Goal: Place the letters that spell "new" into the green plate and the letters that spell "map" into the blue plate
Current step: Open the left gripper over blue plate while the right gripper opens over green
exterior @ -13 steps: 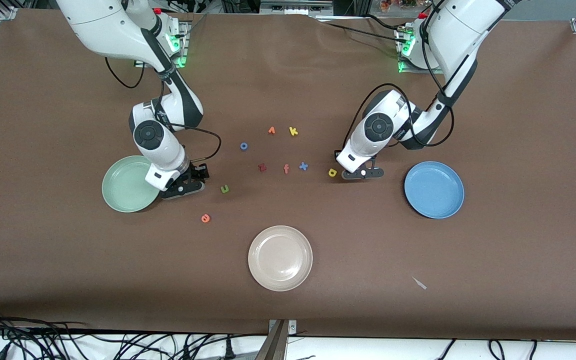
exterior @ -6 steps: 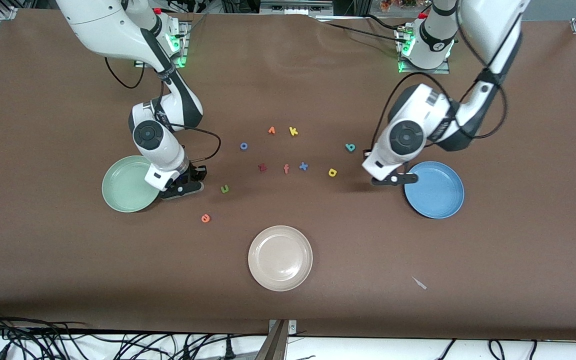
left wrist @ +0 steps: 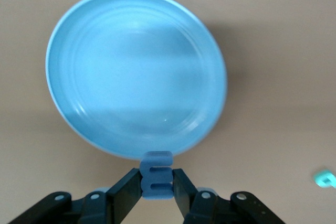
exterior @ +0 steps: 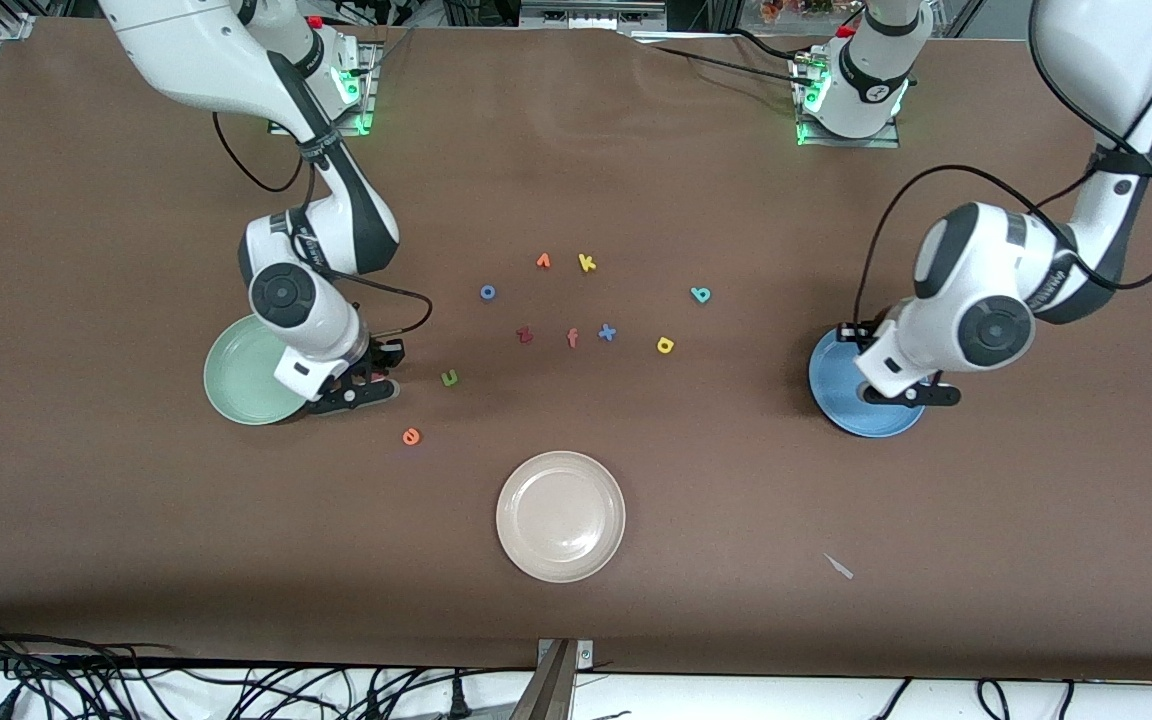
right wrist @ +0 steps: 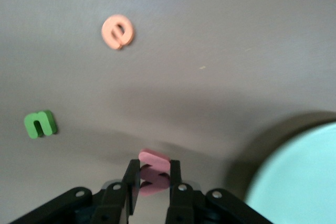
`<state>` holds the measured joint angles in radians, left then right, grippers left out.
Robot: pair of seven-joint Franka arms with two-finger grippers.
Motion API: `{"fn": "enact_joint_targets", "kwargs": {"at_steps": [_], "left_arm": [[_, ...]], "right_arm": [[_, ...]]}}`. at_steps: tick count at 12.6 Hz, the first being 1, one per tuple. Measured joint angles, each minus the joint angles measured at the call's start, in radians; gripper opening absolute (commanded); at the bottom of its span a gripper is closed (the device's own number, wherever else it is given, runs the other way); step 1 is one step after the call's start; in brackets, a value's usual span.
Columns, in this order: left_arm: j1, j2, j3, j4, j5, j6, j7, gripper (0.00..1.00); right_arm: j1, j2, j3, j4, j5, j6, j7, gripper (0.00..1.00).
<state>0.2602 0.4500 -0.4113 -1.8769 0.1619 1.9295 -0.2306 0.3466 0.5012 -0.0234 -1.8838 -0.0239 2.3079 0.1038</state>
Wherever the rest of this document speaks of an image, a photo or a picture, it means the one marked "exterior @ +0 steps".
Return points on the blue plate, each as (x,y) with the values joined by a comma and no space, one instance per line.
(836,395)

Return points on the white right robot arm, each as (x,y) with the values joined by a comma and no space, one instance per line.
(336,230)

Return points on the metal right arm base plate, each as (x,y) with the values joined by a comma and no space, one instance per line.
(368,110)

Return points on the metal table bracket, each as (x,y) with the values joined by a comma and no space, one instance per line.
(556,680)

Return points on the beige plate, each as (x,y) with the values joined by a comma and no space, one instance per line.
(561,516)

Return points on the green foam letter u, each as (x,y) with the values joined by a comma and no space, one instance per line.
(450,379)

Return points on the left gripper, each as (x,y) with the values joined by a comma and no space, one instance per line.
(854,335)

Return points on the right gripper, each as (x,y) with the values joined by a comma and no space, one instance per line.
(383,354)

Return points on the teal foam letter b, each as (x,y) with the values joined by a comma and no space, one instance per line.
(701,295)

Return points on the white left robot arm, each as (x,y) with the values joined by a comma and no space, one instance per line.
(976,290)

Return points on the yellow foam letter a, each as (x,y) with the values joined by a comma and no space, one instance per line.
(665,346)

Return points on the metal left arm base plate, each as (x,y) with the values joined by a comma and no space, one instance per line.
(886,142)

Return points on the orange foam letter a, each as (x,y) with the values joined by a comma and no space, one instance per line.
(411,437)

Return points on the dark red foam letter z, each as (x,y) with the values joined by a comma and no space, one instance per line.
(525,335)

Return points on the yellow foam letter k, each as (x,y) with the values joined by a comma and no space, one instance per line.
(586,263)

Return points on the colourful toy pile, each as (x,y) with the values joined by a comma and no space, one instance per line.
(796,8)

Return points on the green plate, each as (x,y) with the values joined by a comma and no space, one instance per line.
(246,375)

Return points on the blue foam letter x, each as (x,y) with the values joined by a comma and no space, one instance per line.
(607,333)

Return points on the grey metal device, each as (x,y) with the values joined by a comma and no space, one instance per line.
(591,12)

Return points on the white paper scrap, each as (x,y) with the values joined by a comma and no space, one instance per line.
(839,566)

